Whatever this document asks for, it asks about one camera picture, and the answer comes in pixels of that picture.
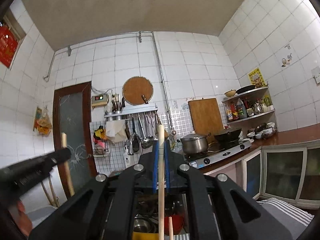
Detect wooden chopstick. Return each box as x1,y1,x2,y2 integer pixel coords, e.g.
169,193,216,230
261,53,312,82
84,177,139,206
61,133,75,197
168,217,174,240
158,125,164,240

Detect kitchen faucet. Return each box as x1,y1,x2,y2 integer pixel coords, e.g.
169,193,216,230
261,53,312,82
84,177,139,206
128,132,143,155

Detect person hand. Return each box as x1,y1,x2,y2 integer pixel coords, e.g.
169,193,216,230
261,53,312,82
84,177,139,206
9,200,33,238

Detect steel bowl under sink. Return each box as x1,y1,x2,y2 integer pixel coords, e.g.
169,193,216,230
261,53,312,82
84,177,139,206
133,217,157,233

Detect yellow plastic utensil holder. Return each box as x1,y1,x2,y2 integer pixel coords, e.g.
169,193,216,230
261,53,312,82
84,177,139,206
132,232,159,240

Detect red bowl under sink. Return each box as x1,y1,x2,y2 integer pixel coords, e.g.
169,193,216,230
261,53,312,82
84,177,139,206
164,215,184,235

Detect gas stove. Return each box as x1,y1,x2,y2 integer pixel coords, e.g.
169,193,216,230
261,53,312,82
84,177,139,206
183,140,252,169

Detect white soap bottle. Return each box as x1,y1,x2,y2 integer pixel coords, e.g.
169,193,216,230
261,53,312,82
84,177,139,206
123,149,132,168

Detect hanging plastic bag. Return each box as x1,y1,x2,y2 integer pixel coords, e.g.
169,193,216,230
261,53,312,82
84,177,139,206
37,107,53,136

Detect steel cooking pot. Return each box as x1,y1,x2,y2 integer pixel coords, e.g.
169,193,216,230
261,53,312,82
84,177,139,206
177,133,211,154

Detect black wok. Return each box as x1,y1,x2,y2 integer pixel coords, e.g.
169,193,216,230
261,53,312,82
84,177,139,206
214,128,242,145

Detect grey striped tablecloth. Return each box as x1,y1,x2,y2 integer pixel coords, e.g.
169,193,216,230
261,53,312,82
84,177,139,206
26,198,314,239

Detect rectangular wooden cutting board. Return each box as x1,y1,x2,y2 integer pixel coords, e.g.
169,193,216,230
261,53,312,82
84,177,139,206
188,98,223,143

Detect brown framed glass door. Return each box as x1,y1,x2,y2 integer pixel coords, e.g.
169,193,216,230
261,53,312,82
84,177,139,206
53,82,98,198

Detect corner shelf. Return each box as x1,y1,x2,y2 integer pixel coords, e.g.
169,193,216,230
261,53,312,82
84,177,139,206
222,86,276,125

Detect round wooden board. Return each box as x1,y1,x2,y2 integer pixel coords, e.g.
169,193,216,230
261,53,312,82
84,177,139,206
122,76,153,106

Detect red box in window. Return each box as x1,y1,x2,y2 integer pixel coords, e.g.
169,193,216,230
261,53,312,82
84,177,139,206
0,25,18,68

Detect wooden stick by wall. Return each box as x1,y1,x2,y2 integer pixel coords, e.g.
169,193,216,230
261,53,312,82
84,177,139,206
41,182,56,207
48,177,60,207

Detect wall utensil rack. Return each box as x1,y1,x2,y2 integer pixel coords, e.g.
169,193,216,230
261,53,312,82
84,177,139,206
104,103,158,119

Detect wall control box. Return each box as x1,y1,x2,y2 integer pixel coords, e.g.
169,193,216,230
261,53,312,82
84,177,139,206
92,94,109,107

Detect yellow wall poster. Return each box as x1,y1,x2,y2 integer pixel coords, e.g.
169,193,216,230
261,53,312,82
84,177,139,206
248,68,267,88

